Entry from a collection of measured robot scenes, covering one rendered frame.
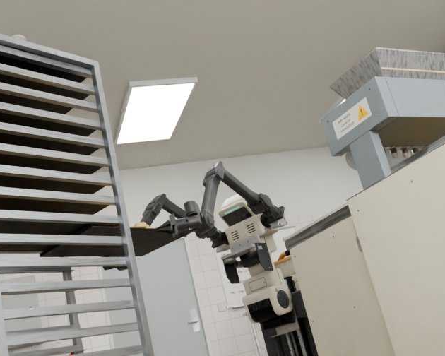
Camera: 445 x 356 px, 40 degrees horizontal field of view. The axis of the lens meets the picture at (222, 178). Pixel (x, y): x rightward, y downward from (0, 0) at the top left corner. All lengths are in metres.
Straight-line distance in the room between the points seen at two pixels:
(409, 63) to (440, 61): 0.17
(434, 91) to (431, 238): 0.61
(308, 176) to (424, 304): 6.11
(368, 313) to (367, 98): 0.90
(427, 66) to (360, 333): 1.11
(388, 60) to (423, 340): 1.01
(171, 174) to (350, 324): 5.14
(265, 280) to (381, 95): 1.57
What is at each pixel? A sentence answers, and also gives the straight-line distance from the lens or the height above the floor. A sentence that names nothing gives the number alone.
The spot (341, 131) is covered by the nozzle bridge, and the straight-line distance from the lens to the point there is 2.34.
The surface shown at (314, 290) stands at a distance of 2.85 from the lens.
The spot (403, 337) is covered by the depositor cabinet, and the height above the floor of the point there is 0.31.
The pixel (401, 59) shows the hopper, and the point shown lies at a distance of 2.44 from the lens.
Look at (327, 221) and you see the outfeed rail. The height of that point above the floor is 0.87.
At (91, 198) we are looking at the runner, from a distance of 2.57.
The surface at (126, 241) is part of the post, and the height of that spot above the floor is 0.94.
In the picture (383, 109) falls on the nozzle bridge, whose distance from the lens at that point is 2.19.
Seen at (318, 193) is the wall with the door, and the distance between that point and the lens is 8.12.
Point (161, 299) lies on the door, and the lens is 7.12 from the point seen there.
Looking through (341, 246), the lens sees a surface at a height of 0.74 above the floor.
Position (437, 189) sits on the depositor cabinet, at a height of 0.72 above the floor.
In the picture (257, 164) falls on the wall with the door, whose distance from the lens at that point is 7.94.
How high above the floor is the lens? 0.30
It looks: 18 degrees up
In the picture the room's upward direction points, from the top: 14 degrees counter-clockwise
